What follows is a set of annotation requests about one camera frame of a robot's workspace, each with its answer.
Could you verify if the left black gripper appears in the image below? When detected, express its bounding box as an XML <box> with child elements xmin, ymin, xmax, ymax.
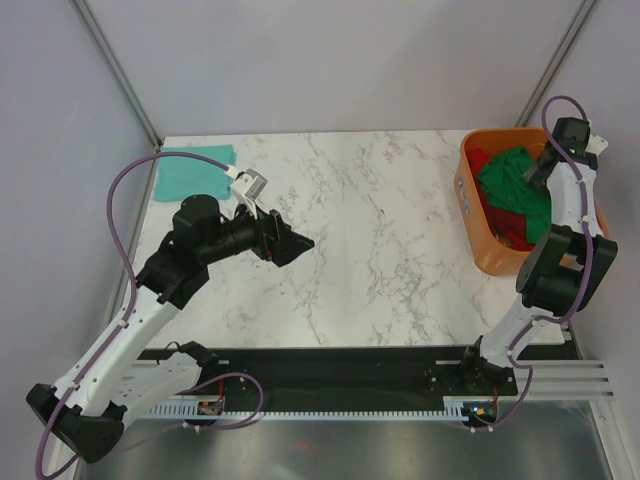
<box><xmin>200</xmin><ymin>195</ymin><xmax>314</xmax><ymax>267</ymax></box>

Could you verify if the green t shirt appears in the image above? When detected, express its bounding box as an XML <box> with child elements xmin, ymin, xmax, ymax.
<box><xmin>476</xmin><ymin>147</ymin><xmax>551</xmax><ymax>246</ymax></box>

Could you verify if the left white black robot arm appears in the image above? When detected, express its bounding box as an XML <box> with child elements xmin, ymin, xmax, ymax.
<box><xmin>26</xmin><ymin>195</ymin><xmax>315</xmax><ymax>464</ymax></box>

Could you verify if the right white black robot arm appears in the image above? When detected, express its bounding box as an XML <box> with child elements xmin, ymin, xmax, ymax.
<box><xmin>457</xmin><ymin>115</ymin><xmax>618</xmax><ymax>394</ymax></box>

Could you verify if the dark red t shirt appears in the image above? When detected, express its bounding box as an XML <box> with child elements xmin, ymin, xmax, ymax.
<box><xmin>481</xmin><ymin>197</ymin><xmax>533</xmax><ymax>252</ymax></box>

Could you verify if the bright red t shirt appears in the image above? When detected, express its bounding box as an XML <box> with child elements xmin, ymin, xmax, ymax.
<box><xmin>466</xmin><ymin>148</ymin><xmax>491</xmax><ymax>179</ymax></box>

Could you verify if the orange plastic bin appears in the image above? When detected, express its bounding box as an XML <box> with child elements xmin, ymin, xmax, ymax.
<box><xmin>454</xmin><ymin>128</ymin><xmax>585</xmax><ymax>276</ymax></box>

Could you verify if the folded teal t shirt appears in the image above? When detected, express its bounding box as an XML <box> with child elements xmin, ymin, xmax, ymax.
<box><xmin>153</xmin><ymin>145</ymin><xmax>236</xmax><ymax>202</ymax></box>

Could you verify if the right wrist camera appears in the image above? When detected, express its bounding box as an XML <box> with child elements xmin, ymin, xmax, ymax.
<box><xmin>585</xmin><ymin>119</ymin><xmax>609</xmax><ymax>157</ymax></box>

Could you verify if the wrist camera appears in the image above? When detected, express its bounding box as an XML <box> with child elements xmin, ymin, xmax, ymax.
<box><xmin>229</xmin><ymin>169</ymin><xmax>268</xmax><ymax>219</ymax></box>
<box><xmin>585</xmin><ymin>119</ymin><xmax>609</xmax><ymax>157</ymax></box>

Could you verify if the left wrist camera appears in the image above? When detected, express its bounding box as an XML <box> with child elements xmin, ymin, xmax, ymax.
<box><xmin>229</xmin><ymin>169</ymin><xmax>268</xmax><ymax>219</ymax></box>

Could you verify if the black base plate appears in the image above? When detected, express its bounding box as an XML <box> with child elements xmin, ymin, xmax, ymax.
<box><xmin>134</xmin><ymin>344</ymin><xmax>516</xmax><ymax>414</ymax></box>

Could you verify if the right aluminium frame post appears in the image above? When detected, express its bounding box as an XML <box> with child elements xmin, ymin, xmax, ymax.
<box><xmin>514</xmin><ymin>0</ymin><xmax>600</xmax><ymax>127</ymax></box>

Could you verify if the aluminium frame post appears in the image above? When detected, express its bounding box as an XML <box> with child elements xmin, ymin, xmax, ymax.
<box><xmin>514</xmin><ymin>0</ymin><xmax>600</xmax><ymax>127</ymax></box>
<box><xmin>70</xmin><ymin>0</ymin><xmax>162</xmax><ymax>151</ymax></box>

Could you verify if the aluminium rail profile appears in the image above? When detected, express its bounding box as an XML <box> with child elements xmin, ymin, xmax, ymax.
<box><xmin>526</xmin><ymin>360</ymin><xmax>614</xmax><ymax>401</ymax></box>

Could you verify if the white slotted cable duct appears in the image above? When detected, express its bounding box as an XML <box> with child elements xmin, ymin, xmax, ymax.
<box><xmin>142</xmin><ymin>397</ymin><xmax>496</xmax><ymax>422</ymax></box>

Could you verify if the left aluminium frame post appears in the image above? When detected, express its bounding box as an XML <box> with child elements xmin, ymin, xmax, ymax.
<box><xmin>70</xmin><ymin>0</ymin><xmax>162</xmax><ymax>151</ymax></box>

